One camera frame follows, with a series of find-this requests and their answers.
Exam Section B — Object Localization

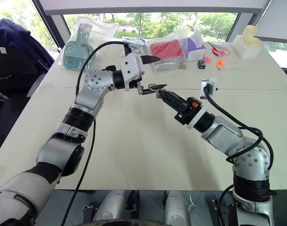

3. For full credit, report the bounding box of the silver rounded robot leg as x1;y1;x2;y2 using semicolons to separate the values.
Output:
92;190;136;222
162;190;192;226

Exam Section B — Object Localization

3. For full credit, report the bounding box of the purple and white tissue box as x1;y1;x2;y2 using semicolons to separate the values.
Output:
186;31;208;63

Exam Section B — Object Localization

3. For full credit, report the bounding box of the dark blue jacket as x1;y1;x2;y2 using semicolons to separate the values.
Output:
0;18;55;95

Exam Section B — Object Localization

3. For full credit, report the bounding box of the white block with cream cylinder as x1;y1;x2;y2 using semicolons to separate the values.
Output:
232;24;262;60

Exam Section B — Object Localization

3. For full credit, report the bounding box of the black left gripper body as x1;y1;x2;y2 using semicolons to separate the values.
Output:
130;79;158;96

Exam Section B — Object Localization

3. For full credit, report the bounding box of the white angled panel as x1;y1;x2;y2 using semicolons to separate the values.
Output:
253;0;287;45

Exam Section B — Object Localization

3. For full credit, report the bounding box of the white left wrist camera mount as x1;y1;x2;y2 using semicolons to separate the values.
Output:
120;53;146;92

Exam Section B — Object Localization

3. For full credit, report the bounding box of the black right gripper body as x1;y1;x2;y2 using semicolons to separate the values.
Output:
174;97;203;126

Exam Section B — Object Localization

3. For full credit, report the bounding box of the teal scoop in plastic bag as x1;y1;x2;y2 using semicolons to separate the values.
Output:
58;16;115;73

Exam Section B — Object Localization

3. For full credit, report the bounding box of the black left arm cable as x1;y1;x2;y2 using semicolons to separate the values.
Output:
60;41;132;226

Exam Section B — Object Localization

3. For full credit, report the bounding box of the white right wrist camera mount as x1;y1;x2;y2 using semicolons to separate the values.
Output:
187;76;219;130

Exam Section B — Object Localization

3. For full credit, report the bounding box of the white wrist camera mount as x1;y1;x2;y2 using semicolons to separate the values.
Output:
120;53;146;92
187;76;219;130

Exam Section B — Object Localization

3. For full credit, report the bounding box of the clear plastic container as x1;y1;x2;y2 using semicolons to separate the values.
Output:
150;58;178;73

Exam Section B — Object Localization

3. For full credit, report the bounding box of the red item in plastic bag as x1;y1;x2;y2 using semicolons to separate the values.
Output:
145;29;189;62

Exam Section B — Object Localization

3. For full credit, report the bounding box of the blue and white packet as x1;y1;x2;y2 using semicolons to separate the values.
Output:
121;36;147;55

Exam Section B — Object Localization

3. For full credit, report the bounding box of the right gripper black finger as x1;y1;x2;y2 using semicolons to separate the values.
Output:
160;90;189;107
159;94;184;115

